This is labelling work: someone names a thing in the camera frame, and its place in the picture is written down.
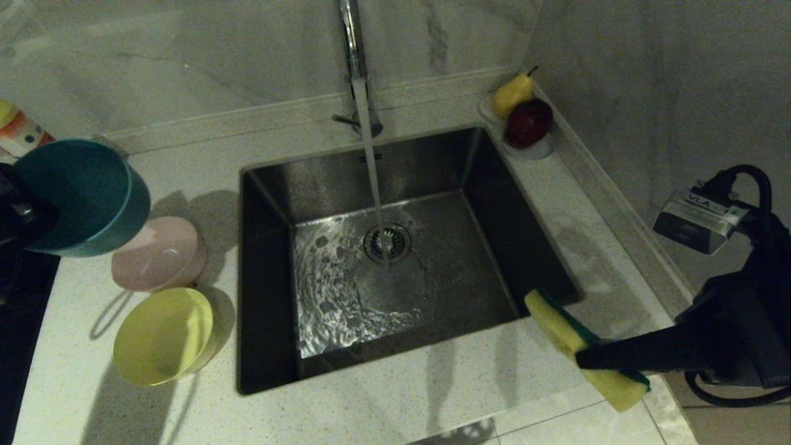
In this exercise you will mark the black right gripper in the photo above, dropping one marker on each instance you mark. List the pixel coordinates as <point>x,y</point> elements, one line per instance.
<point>748,327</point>

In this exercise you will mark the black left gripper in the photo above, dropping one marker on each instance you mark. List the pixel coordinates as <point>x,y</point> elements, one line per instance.
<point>9,216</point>

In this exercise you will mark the blue plastic bowl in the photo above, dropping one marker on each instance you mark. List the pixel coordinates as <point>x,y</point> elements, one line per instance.
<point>93,191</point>

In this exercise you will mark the green and yellow sponge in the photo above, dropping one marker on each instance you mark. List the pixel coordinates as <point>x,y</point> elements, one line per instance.
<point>559,324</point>

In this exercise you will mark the orange label dish soap bottle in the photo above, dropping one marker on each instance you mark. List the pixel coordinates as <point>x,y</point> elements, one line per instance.
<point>21,133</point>

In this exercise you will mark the pink plastic bowl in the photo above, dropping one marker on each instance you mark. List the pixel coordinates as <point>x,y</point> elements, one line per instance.
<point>160,256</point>

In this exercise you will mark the chrome faucet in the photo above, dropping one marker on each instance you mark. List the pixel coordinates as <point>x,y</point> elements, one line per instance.
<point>352,37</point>

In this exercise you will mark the stainless steel sink basin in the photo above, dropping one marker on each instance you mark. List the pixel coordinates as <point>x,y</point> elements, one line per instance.
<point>463,278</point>

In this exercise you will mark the black induction cooktop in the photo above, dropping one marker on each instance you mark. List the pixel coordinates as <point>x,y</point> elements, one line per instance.
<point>21,346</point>

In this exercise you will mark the yellow plastic bowl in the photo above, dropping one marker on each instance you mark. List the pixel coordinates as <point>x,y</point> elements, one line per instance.
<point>164,337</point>

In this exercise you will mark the small white dish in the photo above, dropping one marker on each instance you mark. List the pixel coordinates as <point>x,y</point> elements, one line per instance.
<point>534,152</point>

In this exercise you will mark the dark red apple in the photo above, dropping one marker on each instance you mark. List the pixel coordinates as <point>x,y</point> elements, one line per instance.
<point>529,123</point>

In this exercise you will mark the round metal drain strainer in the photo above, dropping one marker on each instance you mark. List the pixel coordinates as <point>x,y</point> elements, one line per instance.
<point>398,238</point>

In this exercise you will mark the yellow pear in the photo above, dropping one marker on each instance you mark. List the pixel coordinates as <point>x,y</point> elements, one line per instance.
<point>510,99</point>

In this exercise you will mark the clear running water stream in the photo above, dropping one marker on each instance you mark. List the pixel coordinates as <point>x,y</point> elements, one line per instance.
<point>372,173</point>

